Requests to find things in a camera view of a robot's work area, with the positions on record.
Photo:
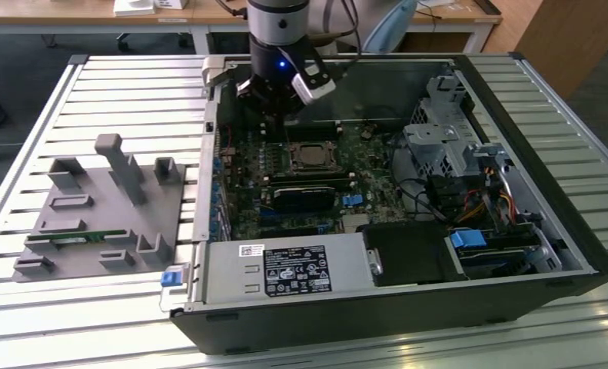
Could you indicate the silver drive cage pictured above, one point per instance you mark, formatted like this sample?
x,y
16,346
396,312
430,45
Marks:
x,y
431,146

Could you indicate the grey parts rack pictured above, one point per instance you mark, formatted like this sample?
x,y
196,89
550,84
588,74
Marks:
x,y
103,215

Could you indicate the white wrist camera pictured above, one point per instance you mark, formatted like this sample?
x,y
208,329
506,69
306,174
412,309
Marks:
x,y
316,90

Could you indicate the green RAM stick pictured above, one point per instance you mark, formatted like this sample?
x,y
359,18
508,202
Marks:
x,y
96,235

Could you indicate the silver power supply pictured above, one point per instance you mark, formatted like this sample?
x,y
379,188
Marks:
x,y
222,269

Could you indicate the black RAM stick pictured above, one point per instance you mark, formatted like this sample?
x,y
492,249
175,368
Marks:
x,y
308,178

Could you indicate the blue disk carrier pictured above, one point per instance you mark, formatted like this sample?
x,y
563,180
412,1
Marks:
x,y
467,240

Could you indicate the pale blue teach pendant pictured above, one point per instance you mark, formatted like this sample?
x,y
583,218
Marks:
x,y
391,27

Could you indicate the white box with dark print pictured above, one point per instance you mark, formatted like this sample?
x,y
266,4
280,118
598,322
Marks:
x,y
169,4

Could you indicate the blue case latch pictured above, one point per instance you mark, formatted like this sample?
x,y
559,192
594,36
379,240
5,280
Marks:
x,y
169,279

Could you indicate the black PC case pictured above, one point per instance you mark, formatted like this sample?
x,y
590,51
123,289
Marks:
x,y
334,326

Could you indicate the black graphics card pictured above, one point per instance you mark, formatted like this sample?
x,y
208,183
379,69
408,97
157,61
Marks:
x,y
303,200

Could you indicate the silver CPU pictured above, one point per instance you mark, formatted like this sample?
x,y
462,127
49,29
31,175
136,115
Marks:
x,y
314,153

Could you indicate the green motherboard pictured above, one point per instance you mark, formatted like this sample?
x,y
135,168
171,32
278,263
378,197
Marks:
x,y
375,184

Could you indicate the black CPU socket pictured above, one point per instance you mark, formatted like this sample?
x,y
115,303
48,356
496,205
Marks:
x,y
314,169

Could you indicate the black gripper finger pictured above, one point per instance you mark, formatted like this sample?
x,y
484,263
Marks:
x,y
250,88

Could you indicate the blue board connector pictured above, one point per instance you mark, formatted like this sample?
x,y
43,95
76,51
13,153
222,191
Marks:
x,y
351,200

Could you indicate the black plastic shroud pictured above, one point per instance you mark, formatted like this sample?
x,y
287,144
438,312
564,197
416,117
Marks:
x,y
411,253

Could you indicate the wooden cabinet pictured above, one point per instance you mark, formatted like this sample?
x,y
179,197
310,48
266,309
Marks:
x,y
564,38

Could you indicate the silver heat sink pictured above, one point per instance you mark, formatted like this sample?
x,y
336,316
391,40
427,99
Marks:
x,y
356,223

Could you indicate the wooden desk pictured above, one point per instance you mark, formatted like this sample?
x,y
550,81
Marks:
x,y
52,17

